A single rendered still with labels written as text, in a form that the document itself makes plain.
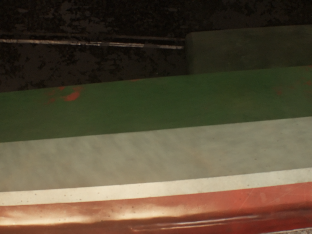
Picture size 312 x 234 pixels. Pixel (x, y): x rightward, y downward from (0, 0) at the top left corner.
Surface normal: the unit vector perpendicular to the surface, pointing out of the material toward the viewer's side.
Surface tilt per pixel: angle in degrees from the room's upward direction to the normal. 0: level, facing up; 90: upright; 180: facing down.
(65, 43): 0
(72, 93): 90
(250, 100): 90
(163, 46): 0
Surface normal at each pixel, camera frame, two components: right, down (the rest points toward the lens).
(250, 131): -0.10, -0.92
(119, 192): -0.01, 0.39
